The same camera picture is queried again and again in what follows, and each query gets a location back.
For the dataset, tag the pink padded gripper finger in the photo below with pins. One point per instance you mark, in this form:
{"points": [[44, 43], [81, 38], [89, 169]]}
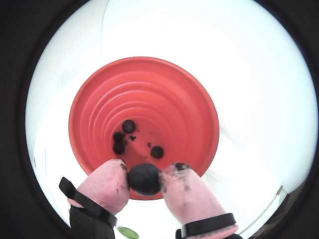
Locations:
{"points": [[192, 199], [104, 186]]}

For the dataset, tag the red collapsible silicone cup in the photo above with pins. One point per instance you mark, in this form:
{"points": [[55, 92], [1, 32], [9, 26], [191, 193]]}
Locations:
{"points": [[174, 99]]}

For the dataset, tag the white board panel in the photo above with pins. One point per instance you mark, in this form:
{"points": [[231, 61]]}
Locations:
{"points": [[236, 199]]}

